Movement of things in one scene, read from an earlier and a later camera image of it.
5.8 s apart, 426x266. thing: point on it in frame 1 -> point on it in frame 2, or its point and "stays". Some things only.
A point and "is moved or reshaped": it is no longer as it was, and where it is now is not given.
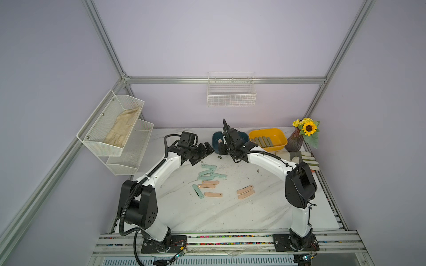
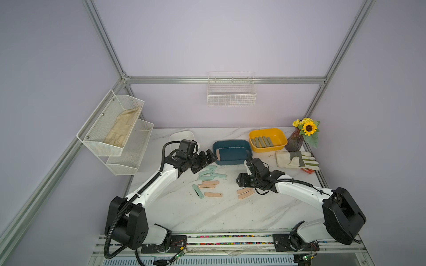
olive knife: [258, 142] stays
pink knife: [246, 194] stays
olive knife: [269, 142] stays
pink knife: [249, 187] stays
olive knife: [262, 142] stays
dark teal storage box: [218, 135] is moved or reshaped
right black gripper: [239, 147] -> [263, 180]
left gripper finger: [208, 148] -> [211, 157]
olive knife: [265, 141] stays
